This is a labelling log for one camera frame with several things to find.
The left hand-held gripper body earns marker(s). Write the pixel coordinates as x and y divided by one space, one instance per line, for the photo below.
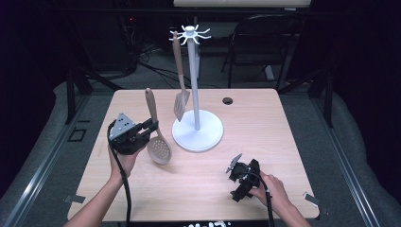
124 135

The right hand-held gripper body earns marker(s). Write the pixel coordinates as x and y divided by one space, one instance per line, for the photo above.
246 176

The beige perforated skimmer spoon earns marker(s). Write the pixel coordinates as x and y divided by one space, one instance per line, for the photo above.
159 148

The beige slotted spatula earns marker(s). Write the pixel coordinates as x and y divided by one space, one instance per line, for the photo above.
180 104

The white utensil rack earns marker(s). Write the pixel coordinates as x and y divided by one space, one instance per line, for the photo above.
197 135

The person's left hand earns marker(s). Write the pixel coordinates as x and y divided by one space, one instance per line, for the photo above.
124 165

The person's right hand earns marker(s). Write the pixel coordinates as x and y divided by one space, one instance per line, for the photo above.
274 192

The person's black patterned clothing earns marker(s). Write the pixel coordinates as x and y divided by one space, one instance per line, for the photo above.
208 224

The black metal stand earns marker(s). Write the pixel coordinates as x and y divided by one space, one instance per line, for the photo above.
71 94
327 101

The round black table grommet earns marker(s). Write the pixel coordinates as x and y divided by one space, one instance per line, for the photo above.
227 101

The black folding chair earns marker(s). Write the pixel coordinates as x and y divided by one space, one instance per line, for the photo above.
261 34

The grey metal corner bracket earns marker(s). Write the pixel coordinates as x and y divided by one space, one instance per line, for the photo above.
75 199
311 199

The metal floor rail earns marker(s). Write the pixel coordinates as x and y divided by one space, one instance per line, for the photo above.
41 173
350 176

